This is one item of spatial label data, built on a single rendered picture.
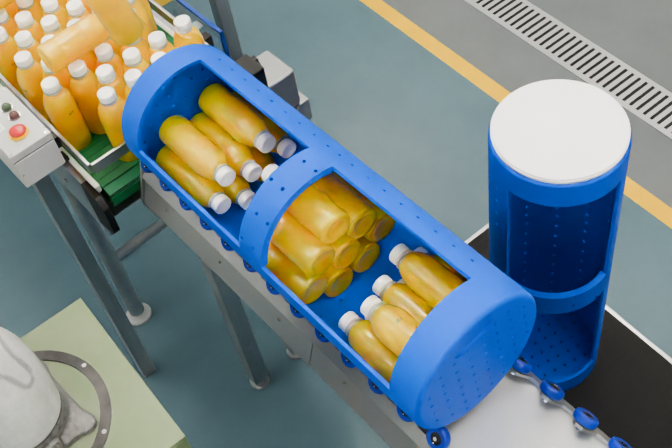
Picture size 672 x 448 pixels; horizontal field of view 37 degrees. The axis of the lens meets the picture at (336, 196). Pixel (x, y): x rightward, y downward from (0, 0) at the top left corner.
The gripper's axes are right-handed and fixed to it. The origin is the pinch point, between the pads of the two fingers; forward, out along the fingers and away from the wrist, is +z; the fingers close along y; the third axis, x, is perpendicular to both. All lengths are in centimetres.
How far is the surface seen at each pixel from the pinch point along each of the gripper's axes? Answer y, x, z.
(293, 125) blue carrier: 9, -45, 21
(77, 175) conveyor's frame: -27, 3, 51
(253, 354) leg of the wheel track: -25, -27, 121
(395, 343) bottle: -7, -88, 24
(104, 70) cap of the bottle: -7.7, 7.5, 34.4
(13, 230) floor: -57, 78, 143
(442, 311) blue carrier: 1, -94, 13
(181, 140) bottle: -7.3, -25.1, 28.2
